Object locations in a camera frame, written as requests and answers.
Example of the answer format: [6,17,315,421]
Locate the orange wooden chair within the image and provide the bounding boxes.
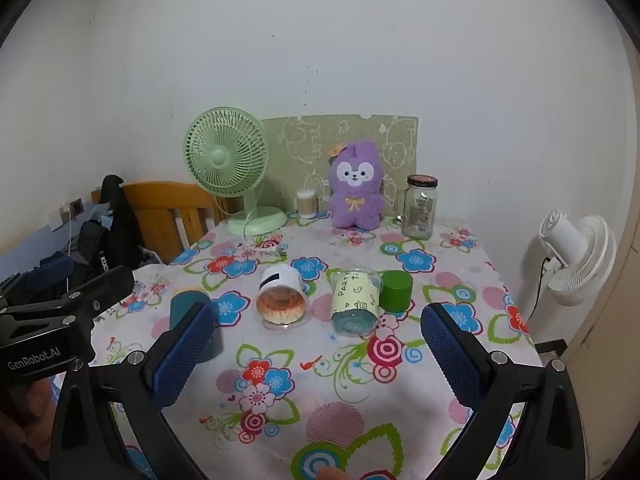
[107,176,234,263]

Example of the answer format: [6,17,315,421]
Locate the glass jar with lid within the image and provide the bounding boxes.
[401,174,438,240]

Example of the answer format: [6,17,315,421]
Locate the teal cylindrical cup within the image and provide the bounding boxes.
[169,288,225,362]

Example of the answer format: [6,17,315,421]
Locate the beige patterned board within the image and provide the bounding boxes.
[257,114,419,216]

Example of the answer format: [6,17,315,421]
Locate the green desk fan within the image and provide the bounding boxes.
[183,106,288,237]

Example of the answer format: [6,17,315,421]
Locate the black bag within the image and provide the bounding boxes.
[77,174,144,276]

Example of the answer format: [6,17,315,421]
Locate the party paper-wrapped plastic cup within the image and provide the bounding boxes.
[330,266,382,337]

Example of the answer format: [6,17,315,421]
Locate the green cylinder block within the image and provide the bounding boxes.
[380,270,413,313]

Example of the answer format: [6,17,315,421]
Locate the wall power outlet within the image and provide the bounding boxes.
[48,198,85,231]

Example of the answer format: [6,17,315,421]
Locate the cotton swab container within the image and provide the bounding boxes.
[295,188,319,219]

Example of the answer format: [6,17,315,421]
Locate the purple plush toy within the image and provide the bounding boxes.
[329,141,385,231]

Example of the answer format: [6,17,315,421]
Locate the white floor fan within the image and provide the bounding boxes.
[538,210,617,307]

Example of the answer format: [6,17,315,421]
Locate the white fan power plug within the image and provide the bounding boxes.
[254,244,288,259]

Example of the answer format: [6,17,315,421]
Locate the white black-striped plastic cup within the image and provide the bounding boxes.
[255,263,308,328]

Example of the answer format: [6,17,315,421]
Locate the floral tablecloth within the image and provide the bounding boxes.
[92,217,539,479]

